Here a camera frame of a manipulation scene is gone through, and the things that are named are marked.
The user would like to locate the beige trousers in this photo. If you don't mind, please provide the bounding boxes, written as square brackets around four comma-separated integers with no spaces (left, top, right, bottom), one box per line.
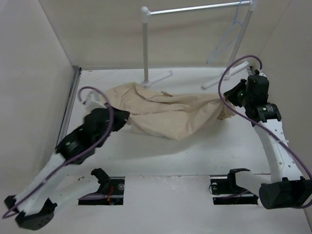
[105,82,235,140]

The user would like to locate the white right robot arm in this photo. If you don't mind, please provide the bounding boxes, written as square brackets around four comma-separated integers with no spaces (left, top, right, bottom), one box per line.
[225,75,312,210]

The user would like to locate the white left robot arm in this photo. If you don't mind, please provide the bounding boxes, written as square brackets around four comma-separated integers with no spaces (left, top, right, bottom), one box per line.
[3,100,130,231]

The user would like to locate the white clothes rack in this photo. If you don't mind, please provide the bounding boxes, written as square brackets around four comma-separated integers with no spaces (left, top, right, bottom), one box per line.
[140,0,258,88]

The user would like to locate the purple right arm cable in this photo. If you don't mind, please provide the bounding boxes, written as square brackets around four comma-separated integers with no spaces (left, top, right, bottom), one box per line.
[218,55,312,209]

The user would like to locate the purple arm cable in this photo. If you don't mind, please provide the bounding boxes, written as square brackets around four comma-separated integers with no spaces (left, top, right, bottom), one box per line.
[1,86,115,219]
[218,55,312,209]

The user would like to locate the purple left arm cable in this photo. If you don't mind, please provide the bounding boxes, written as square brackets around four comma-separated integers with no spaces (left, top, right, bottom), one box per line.
[1,86,115,219]

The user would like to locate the light blue wire hanger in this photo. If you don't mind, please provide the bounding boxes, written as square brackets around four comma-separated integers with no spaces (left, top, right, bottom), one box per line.
[206,0,245,65]

